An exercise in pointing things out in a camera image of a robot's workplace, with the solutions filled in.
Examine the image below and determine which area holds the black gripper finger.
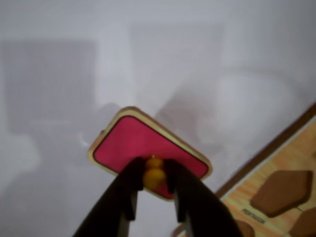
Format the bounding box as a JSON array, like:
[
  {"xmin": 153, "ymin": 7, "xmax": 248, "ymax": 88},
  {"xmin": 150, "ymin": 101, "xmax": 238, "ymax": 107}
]
[
  {"xmin": 73, "ymin": 157, "xmax": 145, "ymax": 237},
  {"xmin": 164, "ymin": 159, "xmax": 244, "ymax": 237}
]

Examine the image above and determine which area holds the pink rectangle piece yellow pin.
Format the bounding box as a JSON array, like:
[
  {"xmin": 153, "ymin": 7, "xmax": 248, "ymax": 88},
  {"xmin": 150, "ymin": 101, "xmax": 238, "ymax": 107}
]
[{"xmin": 87, "ymin": 106, "xmax": 213, "ymax": 202}]

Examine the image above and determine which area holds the wooden shape puzzle board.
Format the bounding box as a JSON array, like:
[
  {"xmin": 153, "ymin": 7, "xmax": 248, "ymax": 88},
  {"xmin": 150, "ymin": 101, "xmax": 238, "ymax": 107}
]
[{"xmin": 172, "ymin": 102, "xmax": 316, "ymax": 237}]

